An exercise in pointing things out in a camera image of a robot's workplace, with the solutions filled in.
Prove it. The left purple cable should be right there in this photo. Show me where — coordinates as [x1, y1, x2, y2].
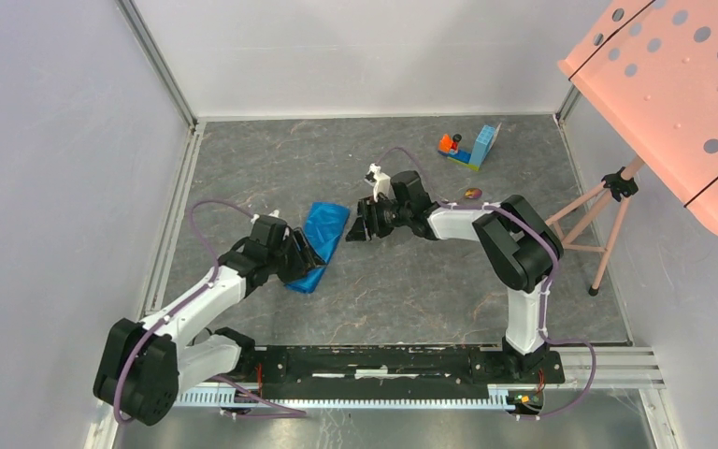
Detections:
[112, 198, 309, 427]

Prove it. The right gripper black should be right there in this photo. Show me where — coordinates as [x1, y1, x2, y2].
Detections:
[345, 195, 410, 243]

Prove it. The blue cloth napkin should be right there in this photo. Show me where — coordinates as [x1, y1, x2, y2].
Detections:
[285, 202, 350, 294]

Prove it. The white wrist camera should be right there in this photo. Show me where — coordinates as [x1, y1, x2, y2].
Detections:
[251, 210, 280, 224]
[364, 163, 391, 202]

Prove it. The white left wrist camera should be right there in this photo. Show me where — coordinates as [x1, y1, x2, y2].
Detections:
[251, 210, 280, 224]

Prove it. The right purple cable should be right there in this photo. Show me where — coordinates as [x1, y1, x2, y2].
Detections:
[376, 146, 598, 421]

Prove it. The purple cable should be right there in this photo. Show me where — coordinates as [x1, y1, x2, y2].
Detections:
[376, 146, 598, 421]
[112, 198, 309, 427]

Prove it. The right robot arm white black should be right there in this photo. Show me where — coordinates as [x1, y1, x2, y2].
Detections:
[346, 165, 564, 382]

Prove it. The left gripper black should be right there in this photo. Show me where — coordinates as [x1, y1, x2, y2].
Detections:
[266, 227, 326, 286]

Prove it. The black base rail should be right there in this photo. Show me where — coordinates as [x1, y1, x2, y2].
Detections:
[197, 343, 566, 416]

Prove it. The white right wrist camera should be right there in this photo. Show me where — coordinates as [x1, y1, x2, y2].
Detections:
[364, 163, 391, 202]

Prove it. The toy brick set colourful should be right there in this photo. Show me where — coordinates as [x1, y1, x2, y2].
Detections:
[437, 124, 501, 171]

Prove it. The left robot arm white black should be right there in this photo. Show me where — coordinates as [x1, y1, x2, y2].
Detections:
[93, 215, 326, 426]

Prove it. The pink perforated music stand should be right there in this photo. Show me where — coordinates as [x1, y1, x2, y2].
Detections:
[544, 0, 718, 297]

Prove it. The iridescent spoon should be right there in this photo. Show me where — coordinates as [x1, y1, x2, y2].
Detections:
[464, 188, 483, 200]

